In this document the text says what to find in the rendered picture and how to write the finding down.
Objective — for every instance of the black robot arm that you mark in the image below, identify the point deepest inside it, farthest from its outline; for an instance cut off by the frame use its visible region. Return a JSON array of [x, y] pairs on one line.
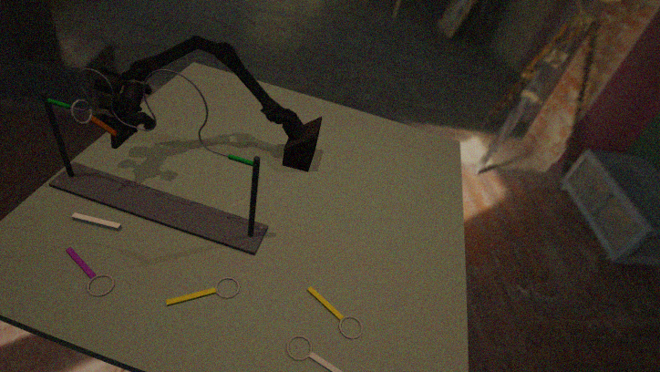
[[140, 69]]

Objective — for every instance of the grey metal loop with yellow handle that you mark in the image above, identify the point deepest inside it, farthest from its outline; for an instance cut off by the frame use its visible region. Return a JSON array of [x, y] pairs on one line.
[[334, 312], [211, 291]]

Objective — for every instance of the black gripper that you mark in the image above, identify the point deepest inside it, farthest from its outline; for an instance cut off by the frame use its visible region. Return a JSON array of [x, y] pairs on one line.
[[132, 118]]

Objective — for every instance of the beige rectangular bar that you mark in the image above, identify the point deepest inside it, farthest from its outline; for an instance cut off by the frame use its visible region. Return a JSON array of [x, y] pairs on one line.
[[77, 217]]

